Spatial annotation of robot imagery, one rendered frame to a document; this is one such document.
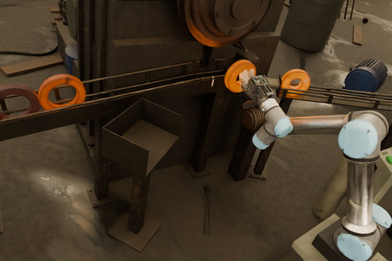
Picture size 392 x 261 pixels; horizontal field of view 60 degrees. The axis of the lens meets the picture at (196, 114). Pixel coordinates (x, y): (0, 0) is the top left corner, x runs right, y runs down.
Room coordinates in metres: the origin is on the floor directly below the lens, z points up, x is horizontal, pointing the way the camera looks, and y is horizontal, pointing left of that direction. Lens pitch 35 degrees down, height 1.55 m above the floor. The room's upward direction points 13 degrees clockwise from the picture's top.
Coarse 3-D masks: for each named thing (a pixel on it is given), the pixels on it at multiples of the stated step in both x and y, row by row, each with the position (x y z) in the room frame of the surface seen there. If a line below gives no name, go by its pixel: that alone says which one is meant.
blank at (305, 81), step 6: (288, 72) 1.67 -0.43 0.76; (294, 72) 1.66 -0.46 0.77; (300, 72) 1.66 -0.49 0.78; (282, 78) 1.67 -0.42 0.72; (288, 78) 1.66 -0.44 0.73; (294, 78) 1.66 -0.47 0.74; (300, 78) 1.66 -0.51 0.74; (306, 78) 1.67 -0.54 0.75; (282, 84) 1.65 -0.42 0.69; (288, 84) 1.66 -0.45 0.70; (300, 84) 1.68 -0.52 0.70; (306, 84) 1.67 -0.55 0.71; (288, 90) 1.66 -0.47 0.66
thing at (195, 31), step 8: (184, 0) 1.39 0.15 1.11; (184, 8) 1.39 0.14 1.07; (184, 16) 1.40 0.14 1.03; (192, 16) 1.42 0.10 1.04; (264, 16) 1.65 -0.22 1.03; (192, 24) 1.42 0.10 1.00; (192, 32) 1.42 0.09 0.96; (200, 32) 1.45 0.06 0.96; (248, 32) 1.61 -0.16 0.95; (200, 40) 1.45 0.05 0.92; (208, 40) 1.48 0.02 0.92; (232, 40) 1.56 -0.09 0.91; (240, 40) 1.59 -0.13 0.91
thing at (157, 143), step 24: (120, 120) 1.05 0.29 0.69; (144, 120) 1.19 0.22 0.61; (168, 120) 1.15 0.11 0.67; (120, 144) 0.92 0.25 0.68; (144, 144) 1.04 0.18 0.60; (168, 144) 1.07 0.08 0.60; (144, 168) 0.89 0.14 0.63; (144, 192) 1.04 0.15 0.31; (144, 216) 1.07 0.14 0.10; (120, 240) 0.97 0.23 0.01; (144, 240) 1.00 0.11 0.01
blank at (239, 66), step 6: (240, 60) 1.39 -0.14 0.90; (246, 60) 1.40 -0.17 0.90; (234, 66) 1.35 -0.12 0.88; (240, 66) 1.36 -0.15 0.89; (246, 66) 1.38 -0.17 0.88; (252, 66) 1.40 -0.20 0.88; (228, 72) 1.34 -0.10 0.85; (234, 72) 1.34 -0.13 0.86; (240, 72) 1.36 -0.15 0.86; (228, 78) 1.33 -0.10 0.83; (234, 78) 1.34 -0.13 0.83; (228, 84) 1.33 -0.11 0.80; (234, 84) 1.35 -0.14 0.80; (234, 90) 1.35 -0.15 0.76; (240, 90) 1.37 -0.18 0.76
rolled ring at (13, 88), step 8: (0, 88) 1.00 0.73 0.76; (8, 88) 1.00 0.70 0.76; (16, 88) 1.02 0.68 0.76; (24, 88) 1.04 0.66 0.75; (0, 96) 0.98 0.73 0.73; (24, 96) 1.03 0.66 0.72; (32, 96) 1.05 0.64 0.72; (32, 104) 1.04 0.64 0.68; (0, 112) 0.99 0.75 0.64; (24, 112) 1.05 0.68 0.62; (32, 112) 1.04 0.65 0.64
